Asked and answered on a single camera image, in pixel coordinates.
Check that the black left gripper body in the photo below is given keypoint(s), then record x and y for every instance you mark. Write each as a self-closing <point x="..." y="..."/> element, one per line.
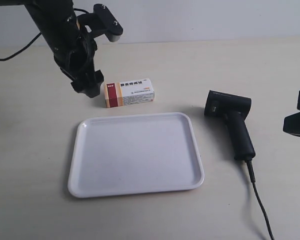
<point x="78" y="64"/>

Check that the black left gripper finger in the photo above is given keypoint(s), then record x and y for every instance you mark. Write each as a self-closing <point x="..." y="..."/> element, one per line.
<point x="81" y="84"/>
<point x="95" y="80"/>

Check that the white red medicine box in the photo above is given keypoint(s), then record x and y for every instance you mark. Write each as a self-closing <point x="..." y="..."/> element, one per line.
<point x="125" y="93"/>

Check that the black barcode scanner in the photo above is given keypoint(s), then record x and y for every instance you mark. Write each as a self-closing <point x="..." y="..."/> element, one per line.
<point x="233" y="110"/>

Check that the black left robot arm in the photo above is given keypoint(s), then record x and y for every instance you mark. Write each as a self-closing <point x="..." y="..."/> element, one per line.
<point x="57" y="22"/>

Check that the white plastic tray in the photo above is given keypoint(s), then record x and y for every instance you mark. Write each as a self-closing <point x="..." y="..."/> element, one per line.
<point x="134" y="154"/>

